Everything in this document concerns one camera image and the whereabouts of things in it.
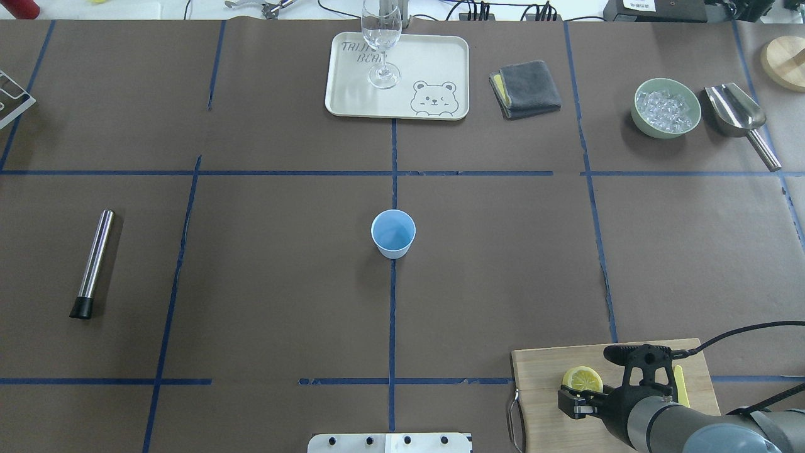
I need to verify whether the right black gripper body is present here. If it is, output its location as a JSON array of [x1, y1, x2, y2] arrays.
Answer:
[[596, 385, 668, 441]]

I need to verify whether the bamboo cutting board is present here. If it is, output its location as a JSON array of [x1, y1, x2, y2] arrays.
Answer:
[[511, 338, 721, 452]]

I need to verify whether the yellow lemon slice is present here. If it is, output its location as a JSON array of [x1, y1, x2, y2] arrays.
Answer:
[[562, 366, 604, 393]]

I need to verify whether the wooden cup tree stand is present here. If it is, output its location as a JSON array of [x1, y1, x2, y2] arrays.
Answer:
[[761, 35, 804, 94]]

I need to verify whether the red cylinder bottle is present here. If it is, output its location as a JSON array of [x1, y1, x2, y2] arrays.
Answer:
[[0, 0, 41, 20]]

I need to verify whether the steel muddler black tip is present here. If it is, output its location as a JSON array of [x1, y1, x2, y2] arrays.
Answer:
[[69, 210, 114, 320]]

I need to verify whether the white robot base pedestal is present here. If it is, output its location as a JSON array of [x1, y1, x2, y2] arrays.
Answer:
[[307, 431, 474, 452]]

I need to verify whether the black braided camera cable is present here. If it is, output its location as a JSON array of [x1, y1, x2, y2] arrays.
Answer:
[[674, 321, 805, 416]]

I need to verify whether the light blue plastic cup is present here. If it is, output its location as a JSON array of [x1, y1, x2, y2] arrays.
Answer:
[[370, 210, 417, 260]]

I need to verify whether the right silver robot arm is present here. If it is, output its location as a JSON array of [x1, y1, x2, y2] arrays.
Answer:
[[557, 385, 804, 452]]

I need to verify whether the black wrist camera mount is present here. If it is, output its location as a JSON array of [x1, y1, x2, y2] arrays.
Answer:
[[603, 344, 685, 402]]

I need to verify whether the grey folded cloth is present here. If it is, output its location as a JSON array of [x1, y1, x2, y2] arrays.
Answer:
[[489, 60, 562, 120]]

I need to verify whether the white cup rack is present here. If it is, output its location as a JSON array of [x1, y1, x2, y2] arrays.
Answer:
[[0, 70, 36, 129]]

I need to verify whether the green bowl of ice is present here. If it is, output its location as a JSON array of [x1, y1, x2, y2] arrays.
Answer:
[[631, 78, 702, 140]]

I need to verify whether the clear wine glass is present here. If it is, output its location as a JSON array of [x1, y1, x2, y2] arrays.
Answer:
[[360, 1, 403, 90]]

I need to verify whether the cream bear tray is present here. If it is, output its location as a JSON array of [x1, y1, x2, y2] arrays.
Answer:
[[325, 31, 470, 120]]

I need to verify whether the yellow plastic knife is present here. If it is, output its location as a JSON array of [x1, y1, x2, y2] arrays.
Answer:
[[672, 364, 691, 408]]

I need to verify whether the steel ice scoop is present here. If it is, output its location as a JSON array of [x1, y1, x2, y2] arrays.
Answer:
[[704, 82, 782, 172]]

